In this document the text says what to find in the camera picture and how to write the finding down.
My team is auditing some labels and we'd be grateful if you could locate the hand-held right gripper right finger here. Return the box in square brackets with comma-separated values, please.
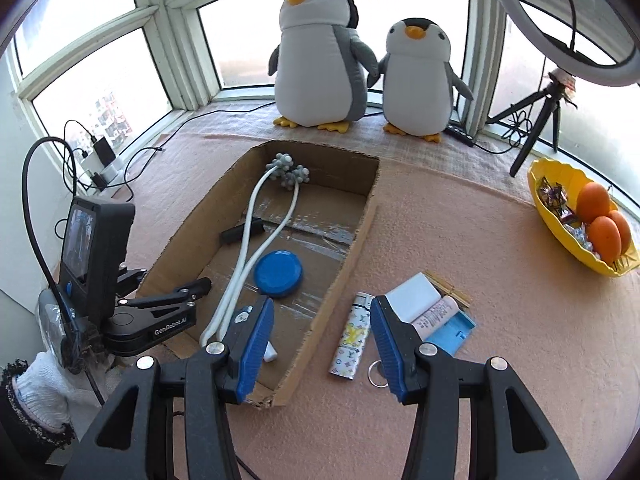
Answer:
[370, 295, 581, 480]

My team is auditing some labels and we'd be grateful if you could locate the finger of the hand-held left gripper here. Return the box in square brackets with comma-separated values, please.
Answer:
[116, 268, 149, 294]
[117, 277, 213, 314]

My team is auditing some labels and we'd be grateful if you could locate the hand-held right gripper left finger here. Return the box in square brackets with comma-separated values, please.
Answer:
[60, 296, 276, 480]

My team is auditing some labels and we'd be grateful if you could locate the patterned lighter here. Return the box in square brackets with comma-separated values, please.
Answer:
[328, 291, 374, 379]

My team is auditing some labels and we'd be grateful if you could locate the white tube bottle grey cap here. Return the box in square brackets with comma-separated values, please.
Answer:
[410, 295, 462, 342]

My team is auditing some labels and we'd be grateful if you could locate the white wall charger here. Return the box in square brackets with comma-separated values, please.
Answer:
[387, 272, 443, 324]

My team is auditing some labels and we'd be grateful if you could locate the light blue plastic box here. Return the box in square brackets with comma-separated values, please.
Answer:
[425, 305, 477, 359]

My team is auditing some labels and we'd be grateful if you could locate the blue round lid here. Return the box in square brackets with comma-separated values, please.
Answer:
[253, 250, 305, 297]

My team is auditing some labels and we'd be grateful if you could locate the wooden clip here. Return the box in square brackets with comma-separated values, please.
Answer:
[424, 271, 471, 306]

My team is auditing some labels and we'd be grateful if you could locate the black cylinder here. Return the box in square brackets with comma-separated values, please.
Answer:
[220, 217, 265, 245]

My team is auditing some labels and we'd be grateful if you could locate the cardboard box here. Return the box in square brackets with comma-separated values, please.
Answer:
[136, 139, 381, 408]

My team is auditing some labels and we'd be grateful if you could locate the person's left hand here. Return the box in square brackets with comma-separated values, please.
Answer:
[14, 352, 77, 435]

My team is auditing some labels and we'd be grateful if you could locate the white power strip with chargers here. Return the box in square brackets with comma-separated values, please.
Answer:
[64, 120, 166, 203]

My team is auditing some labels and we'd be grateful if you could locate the black power brick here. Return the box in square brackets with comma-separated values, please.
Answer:
[92, 136, 116, 165]

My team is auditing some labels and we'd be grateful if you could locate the yellow plastic bowl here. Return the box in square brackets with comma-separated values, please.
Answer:
[528, 157, 640, 279]

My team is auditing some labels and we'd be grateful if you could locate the pile of wrapped candies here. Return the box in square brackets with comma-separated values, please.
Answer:
[536, 179, 601, 259]

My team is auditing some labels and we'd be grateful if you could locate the orange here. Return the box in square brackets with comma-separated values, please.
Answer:
[609, 210, 634, 256]
[586, 216, 623, 264]
[576, 181, 612, 224]

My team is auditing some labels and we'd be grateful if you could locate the large penguin plush toy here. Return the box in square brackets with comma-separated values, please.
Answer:
[267, 0, 379, 134]

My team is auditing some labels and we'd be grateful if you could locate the small penguin plush toy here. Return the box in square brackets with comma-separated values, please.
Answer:
[367, 16, 475, 143]

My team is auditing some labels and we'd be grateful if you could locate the black tripod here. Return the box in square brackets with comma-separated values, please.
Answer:
[487, 67, 578, 178]

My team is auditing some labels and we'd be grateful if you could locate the black gooseneck phone holder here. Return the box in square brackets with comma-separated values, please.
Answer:
[532, 0, 582, 53]

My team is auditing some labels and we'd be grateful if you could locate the metal key ring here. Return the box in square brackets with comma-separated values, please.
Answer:
[367, 361, 391, 389]

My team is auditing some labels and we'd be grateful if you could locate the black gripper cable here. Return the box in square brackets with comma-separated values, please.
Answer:
[22, 136, 82, 321]

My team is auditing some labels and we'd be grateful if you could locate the long black cable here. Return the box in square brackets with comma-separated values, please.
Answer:
[117, 101, 277, 172]

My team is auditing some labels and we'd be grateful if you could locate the black inline cable controller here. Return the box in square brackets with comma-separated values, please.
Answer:
[445, 124, 475, 149]

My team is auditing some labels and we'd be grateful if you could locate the white window frame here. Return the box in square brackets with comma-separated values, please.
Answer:
[0, 0, 640, 161]

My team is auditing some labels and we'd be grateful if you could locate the black tripod cable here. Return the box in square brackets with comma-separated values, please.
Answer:
[500, 104, 537, 154]

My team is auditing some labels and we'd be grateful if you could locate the white ring light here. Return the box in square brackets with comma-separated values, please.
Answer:
[487, 0, 640, 87]

